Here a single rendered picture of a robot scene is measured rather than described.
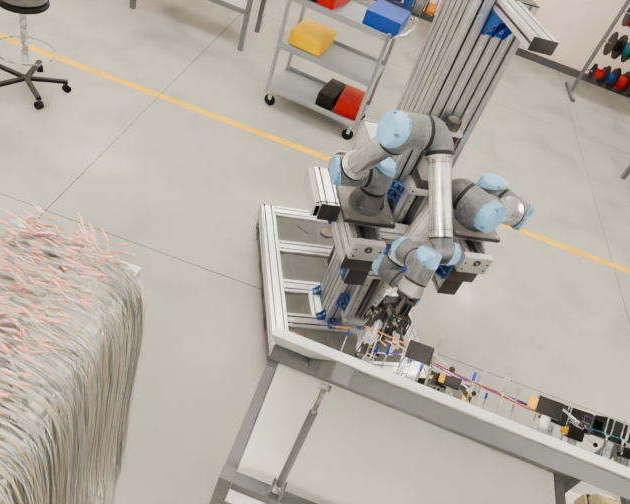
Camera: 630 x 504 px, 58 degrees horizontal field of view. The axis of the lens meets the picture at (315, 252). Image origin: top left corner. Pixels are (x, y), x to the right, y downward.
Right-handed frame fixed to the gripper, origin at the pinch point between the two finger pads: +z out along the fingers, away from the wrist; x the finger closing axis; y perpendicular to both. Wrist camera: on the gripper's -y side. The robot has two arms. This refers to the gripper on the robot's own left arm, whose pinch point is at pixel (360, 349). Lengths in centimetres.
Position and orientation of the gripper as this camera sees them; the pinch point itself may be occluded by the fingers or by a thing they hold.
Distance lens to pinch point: 201.9
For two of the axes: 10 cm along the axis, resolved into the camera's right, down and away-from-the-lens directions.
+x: 6.7, 4.1, -6.2
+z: -6.5, 7.2, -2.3
